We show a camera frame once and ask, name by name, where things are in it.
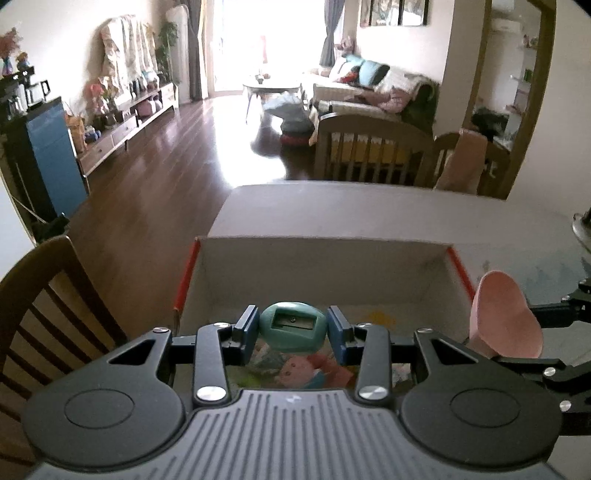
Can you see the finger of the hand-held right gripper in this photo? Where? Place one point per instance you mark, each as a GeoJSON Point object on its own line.
{"type": "Point", "coordinates": [568, 316]}
{"type": "Point", "coordinates": [568, 387]}

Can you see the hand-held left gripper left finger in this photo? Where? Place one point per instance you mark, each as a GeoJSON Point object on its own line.
{"type": "Point", "coordinates": [244, 332]}

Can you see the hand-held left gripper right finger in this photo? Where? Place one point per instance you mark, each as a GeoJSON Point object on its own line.
{"type": "Point", "coordinates": [341, 332]}

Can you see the green marker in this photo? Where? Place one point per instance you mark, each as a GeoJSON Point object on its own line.
{"type": "Point", "coordinates": [249, 379]}

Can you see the teal pencil sharpener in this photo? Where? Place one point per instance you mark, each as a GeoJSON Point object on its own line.
{"type": "Point", "coordinates": [293, 339]}

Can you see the red cardboard box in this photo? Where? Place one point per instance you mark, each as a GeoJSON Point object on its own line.
{"type": "Point", "coordinates": [323, 272]}

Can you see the pink heart-shaped bowl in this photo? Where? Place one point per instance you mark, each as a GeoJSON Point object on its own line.
{"type": "Point", "coordinates": [503, 314]}

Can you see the grey desk lamp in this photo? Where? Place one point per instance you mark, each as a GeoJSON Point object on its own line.
{"type": "Point", "coordinates": [582, 233]}

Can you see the wooden dining chair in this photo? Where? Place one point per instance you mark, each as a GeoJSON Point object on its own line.
{"type": "Point", "coordinates": [498, 161]}
{"type": "Point", "coordinates": [369, 127]}
{"type": "Point", "coordinates": [60, 277]}

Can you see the pink cloth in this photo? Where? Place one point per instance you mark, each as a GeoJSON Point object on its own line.
{"type": "Point", "coordinates": [461, 161]}

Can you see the blue bag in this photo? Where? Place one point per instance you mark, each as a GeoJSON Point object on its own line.
{"type": "Point", "coordinates": [286, 106]}

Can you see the wooden tv cabinet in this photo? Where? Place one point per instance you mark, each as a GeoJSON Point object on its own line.
{"type": "Point", "coordinates": [124, 131]}

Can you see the beige sofa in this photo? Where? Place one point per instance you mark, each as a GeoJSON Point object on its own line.
{"type": "Point", "coordinates": [369, 99]}

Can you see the round coffee table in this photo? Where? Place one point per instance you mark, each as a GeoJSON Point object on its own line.
{"type": "Point", "coordinates": [272, 85]}

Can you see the blue cabinet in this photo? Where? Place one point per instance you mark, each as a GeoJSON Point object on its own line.
{"type": "Point", "coordinates": [51, 157]}

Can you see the pink potted flower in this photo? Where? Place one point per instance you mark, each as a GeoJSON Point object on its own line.
{"type": "Point", "coordinates": [97, 90]}

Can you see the pink plush toy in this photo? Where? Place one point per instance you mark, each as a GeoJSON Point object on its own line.
{"type": "Point", "coordinates": [348, 45]}

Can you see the white standing air conditioner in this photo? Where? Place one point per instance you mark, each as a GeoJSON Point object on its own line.
{"type": "Point", "coordinates": [180, 50]}

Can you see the grey curtain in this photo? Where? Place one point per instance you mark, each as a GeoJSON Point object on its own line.
{"type": "Point", "coordinates": [331, 32]}
{"type": "Point", "coordinates": [194, 46]}

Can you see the green potted plant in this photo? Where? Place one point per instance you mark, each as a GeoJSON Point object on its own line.
{"type": "Point", "coordinates": [168, 37]}

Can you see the hanging floral clothes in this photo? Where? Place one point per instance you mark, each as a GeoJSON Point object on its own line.
{"type": "Point", "coordinates": [127, 50]}

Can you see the black coffee machine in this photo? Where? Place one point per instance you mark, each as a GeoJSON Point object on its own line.
{"type": "Point", "coordinates": [27, 92]}

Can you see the pink flowers in vase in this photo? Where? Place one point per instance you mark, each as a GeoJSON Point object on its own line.
{"type": "Point", "coordinates": [10, 48]}

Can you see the white wall air conditioner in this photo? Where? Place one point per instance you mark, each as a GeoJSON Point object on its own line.
{"type": "Point", "coordinates": [503, 25]}

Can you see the dark framed wall picture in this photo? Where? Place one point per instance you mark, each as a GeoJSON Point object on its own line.
{"type": "Point", "coordinates": [390, 11]}
{"type": "Point", "coordinates": [374, 11]}
{"type": "Point", "coordinates": [415, 11]}

